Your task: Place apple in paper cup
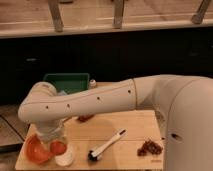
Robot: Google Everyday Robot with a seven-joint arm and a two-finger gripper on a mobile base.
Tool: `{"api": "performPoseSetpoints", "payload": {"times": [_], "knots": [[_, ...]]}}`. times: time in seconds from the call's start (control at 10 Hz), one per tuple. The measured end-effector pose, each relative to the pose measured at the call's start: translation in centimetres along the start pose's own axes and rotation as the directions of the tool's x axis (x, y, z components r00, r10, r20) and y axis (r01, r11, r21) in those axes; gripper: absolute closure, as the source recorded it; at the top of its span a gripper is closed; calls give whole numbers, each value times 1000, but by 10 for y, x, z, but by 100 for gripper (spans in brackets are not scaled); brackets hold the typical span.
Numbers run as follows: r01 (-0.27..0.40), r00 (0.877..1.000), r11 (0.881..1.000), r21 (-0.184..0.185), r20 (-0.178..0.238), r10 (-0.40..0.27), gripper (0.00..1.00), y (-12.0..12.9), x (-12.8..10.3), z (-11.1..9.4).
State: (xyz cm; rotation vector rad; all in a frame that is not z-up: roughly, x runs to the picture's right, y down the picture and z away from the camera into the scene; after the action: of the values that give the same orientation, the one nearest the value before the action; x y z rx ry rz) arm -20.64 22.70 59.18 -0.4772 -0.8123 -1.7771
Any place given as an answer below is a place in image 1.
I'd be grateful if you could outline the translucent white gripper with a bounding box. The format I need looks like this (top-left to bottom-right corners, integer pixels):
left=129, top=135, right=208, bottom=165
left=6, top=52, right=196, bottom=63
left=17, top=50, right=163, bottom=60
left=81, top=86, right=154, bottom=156
left=35, top=120, right=65, bottom=142

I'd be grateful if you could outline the red apple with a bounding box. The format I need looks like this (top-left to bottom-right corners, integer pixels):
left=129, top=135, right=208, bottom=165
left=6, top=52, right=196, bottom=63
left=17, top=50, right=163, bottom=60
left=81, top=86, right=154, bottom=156
left=50, top=141, right=67, bottom=155

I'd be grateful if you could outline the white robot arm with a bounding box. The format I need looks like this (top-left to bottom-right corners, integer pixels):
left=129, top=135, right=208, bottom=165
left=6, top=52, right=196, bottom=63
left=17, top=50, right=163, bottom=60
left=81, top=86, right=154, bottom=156
left=18, top=75, right=213, bottom=171

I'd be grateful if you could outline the white paper cup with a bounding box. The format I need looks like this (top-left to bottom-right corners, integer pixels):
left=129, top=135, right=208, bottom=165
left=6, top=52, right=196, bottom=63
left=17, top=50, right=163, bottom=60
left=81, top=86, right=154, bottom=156
left=55, top=144, right=75, bottom=167

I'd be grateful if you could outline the orange bowl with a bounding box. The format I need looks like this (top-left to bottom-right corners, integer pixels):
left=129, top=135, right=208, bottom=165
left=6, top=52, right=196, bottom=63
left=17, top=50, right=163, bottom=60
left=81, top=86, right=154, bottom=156
left=25, top=134, right=52, bottom=164

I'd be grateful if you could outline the green plastic bin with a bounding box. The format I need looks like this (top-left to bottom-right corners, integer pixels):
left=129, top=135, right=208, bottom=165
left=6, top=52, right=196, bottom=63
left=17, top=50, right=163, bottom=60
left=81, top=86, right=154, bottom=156
left=43, top=73, right=90, bottom=94

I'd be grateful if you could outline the brown dried fruit pile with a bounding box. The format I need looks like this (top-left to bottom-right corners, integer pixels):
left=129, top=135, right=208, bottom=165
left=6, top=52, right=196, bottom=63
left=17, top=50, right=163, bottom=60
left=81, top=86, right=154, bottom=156
left=137, top=140, right=163, bottom=156

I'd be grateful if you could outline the metal chair leg right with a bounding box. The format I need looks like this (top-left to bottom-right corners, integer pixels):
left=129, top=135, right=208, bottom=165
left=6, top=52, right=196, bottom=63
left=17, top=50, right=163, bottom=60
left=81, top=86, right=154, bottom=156
left=191, top=0, right=212, bottom=24

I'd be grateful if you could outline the white handled dish brush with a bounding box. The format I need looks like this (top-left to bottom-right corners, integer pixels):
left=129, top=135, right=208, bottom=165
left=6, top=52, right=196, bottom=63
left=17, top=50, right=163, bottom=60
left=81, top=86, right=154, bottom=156
left=88, top=129, right=127, bottom=162

